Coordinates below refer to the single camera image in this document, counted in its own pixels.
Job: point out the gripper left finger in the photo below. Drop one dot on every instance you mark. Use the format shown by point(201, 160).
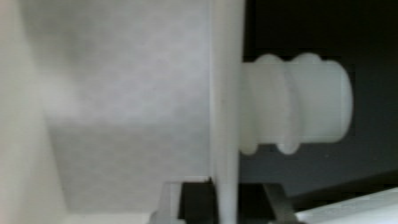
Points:
point(185, 206)

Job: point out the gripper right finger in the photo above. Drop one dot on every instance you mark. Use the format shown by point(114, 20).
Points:
point(265, 207)

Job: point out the white cabinet body box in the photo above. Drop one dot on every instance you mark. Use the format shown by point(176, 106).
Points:
point(137, 106)

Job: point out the white U-shaped fence frame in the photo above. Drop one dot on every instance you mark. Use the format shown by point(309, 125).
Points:
point(369, 209)

